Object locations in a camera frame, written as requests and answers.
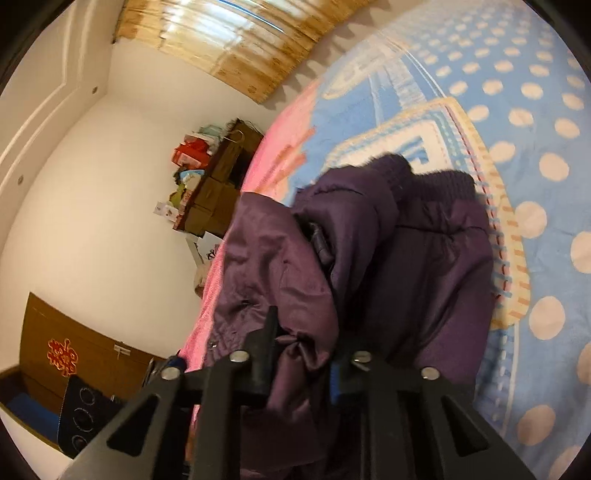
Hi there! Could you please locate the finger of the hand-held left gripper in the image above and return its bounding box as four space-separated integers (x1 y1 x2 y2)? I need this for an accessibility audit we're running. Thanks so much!
143 354 187 385

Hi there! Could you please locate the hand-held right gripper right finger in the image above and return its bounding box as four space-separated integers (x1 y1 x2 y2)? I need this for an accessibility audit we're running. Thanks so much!
329 344 539 480

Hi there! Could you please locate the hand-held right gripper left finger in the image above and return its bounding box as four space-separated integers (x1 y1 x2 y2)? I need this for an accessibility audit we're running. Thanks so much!
59 305 280 480

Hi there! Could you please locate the dark purple padded jacket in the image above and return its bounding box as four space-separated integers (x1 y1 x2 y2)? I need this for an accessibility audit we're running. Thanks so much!
185 154 498 480

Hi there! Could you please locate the red knot door ornament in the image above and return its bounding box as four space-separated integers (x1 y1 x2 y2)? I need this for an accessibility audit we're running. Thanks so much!
47 338 79 376

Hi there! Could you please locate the brown wooden door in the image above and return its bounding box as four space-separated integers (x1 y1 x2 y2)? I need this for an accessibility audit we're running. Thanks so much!
18 292 167 416

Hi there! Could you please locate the white flat board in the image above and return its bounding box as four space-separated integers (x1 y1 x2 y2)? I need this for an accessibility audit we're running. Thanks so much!
186 231 223 267

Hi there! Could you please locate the green packet on desk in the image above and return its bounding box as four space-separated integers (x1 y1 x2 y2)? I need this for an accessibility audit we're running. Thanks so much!
168 182 195 206

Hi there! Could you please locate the brown wooden desk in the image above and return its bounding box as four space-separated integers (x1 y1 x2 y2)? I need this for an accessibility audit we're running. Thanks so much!
175 117 265 239

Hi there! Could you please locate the pink textured blanket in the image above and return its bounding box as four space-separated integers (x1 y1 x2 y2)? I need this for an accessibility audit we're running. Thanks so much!
178 80 324 370

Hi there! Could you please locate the blue polka dot blanket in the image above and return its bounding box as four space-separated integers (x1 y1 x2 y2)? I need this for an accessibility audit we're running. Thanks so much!
302 0 591 480

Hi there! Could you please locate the beige patterned window curtain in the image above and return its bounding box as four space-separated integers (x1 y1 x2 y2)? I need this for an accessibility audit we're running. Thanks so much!
113 0 393 105

